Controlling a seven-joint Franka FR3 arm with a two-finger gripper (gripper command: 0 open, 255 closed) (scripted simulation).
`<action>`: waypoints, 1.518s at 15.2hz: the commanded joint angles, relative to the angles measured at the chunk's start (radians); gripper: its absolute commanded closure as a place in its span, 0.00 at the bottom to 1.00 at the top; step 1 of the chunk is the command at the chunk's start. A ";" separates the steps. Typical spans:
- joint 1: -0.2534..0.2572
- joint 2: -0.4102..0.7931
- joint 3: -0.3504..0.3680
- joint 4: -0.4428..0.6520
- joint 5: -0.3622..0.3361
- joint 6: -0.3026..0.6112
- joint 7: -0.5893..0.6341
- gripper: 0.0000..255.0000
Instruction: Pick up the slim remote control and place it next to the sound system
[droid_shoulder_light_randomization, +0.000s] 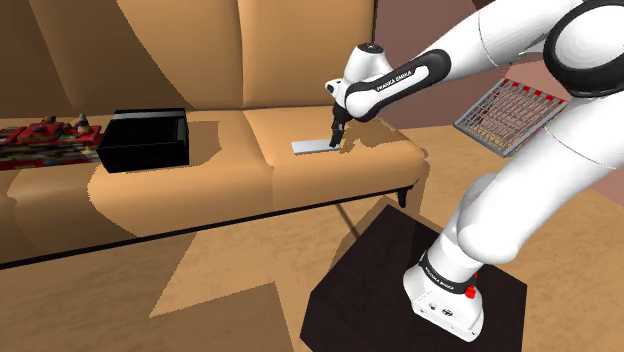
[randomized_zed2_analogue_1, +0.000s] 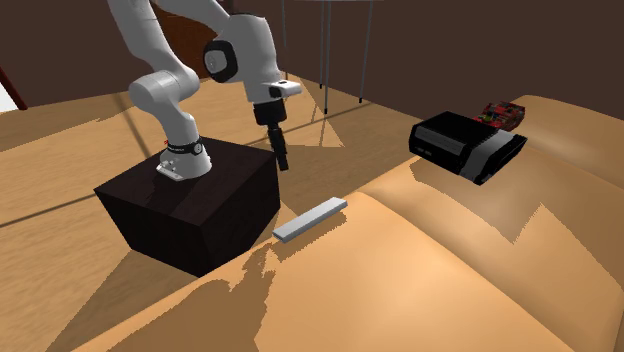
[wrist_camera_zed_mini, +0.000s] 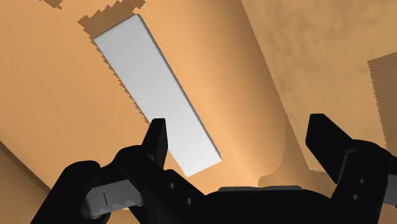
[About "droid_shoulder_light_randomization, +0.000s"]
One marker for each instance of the tan sofa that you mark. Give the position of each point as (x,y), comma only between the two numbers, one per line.
(302,63)

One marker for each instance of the black open box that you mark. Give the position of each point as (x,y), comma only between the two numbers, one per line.
(141,144)

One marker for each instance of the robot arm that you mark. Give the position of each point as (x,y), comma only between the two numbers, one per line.
(526,185)

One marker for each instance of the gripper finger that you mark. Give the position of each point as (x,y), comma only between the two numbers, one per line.
(335,137)

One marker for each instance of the flat grey tablet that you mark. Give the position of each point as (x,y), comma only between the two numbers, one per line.
(312,146)

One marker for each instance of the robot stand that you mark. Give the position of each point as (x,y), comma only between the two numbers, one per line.
(370,292)

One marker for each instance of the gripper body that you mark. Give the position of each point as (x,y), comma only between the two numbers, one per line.
(338,117)

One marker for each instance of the red toy playset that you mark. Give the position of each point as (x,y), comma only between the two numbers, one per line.
(39,139)

